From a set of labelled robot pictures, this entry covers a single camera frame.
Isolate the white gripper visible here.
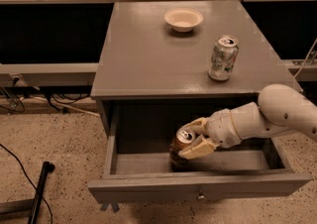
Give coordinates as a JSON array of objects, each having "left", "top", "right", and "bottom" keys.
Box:
[{"left": 178, "top": 109, "right": 241, "bottom": 160}]

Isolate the orange soda can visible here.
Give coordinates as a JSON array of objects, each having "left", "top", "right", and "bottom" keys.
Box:
[{"left": 169, "top": 127, "right": 196, "bottom": 169}]

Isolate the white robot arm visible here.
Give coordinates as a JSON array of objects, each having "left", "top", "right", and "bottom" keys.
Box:
[{"left": 174, "top": 84, "right": 317, "bottom": 160}]

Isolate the metal drawer knob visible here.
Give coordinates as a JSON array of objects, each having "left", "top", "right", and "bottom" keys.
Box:
[{"left": 197, "top": 194, "right": 206, "bottom": 201}]

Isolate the open grey top drawer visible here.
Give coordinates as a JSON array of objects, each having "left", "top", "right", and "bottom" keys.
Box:
[{"left": 88, "top": 102, "right": 313, "bottom": 204}]

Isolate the green white soda can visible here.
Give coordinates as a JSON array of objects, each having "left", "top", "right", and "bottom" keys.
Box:
[{"left": 208, "top": 35, "right": 239, "bottom": 81}]

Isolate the grey cabinet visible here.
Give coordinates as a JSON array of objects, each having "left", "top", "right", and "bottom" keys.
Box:
[{"left": 91, "top": 0, "right": 301, "bottom": 129}]

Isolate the white bowl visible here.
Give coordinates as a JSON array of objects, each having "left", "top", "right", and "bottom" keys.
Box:
[{"left": 164, "top": 8, "right": 203, "bottom": 33}]

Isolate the black metal stand leg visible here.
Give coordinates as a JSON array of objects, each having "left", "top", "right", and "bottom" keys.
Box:
[{"left": 0, "top": 162, "right": 54, "bottom": 224}]

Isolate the cable bundle under rail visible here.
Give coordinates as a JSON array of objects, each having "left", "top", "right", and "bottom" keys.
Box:
[{"left": 0, "top": 75, "right": 100, "bottom": 118}]

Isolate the black floor cable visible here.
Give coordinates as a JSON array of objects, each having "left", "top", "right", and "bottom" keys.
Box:
[{"left": 0, "top": 143, "right": 53, "bottom": 224}]

